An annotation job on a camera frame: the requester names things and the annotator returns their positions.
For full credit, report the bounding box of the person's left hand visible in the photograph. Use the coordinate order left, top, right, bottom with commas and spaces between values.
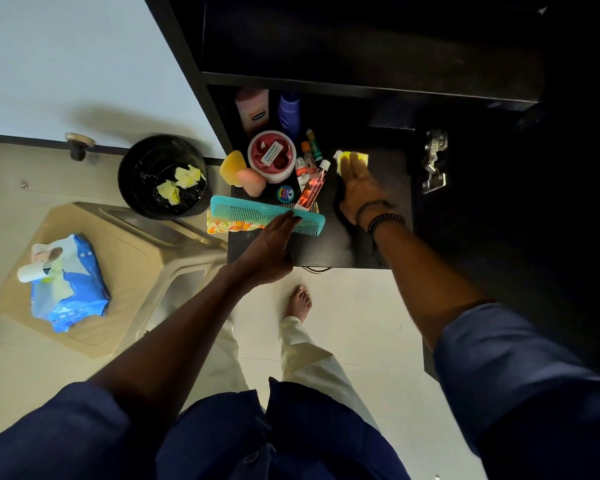
235, 210, 303, 288

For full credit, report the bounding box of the person's right hand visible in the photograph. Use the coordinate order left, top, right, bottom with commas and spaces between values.
338, 152, 396, 231

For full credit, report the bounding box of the yellow cleaning wipe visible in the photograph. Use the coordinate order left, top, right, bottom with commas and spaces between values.
332, 150, 370, 177

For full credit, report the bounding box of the teal comb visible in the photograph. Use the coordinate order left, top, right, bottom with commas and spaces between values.
209, 195, 327, 237

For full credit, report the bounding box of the white tube with teal cap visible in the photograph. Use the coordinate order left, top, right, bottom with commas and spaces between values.
295, 157, 311, 193

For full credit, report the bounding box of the orange lip balm stick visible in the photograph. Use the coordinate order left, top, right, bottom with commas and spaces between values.
301, 140, 319, 175

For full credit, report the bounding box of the small green bottle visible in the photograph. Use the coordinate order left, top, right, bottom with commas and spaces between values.
305, 128, 325, 163

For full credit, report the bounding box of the pink makeup sponge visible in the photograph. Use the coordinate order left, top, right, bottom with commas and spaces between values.
235, 168, 267, 199

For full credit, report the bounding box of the yellow makeup sponge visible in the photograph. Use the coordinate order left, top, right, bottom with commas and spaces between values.
219, 150, 248, 187

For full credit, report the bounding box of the red cream jar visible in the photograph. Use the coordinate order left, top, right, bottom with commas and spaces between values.
247, 130, 298, 185

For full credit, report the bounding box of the blue lotion bottle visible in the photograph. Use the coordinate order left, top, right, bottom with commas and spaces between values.
277, 93, 302, 141

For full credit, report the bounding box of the pink lotion bottle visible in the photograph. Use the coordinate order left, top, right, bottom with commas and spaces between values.
234, 88, 271, 138

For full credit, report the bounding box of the person's left forearm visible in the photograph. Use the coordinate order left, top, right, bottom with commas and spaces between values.
87, 264, 261, 431

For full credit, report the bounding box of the person's right forearm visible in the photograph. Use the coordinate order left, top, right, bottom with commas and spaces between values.
372, 222, 496, 353

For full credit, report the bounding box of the person's right foot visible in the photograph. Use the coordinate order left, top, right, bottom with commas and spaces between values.
285, 285, 313, 324

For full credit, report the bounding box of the silver cabinet hinge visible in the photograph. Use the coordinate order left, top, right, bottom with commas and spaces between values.
421, 129, 449, 195

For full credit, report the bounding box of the crumpled yellow wipe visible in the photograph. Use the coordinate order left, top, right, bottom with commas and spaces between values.
173, 164, 207, 189
156, 180, 182, 207

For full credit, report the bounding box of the black shelf board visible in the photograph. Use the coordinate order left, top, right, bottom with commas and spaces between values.
199, 2, 549, 113

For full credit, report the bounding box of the beige plastic stool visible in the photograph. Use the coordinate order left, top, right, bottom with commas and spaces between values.
0, 202, 229, 359

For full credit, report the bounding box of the black waste bin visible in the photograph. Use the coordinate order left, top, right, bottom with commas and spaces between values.
117, 134, 212, 221

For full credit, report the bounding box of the black cabinet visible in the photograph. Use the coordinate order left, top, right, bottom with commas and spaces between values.
142, 0, 600, 385

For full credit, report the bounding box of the blue wipes packet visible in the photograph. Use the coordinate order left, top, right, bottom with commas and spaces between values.
29, 233, 112, 334

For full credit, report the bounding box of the navy blue shirt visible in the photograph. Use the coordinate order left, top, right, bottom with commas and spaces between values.
0, 303, 600, 480

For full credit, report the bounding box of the small white roll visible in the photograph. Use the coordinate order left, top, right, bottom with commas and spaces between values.
17, 262, 53, 284

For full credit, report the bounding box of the white cabinet door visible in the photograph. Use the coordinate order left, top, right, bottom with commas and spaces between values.
0, 0, 227, 159

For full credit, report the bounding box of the black thread bracelet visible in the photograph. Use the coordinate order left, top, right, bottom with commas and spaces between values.
355, 199, 399, 258

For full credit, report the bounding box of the black bead bracelet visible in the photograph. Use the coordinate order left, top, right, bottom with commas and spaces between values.
366, 213, 407, 235

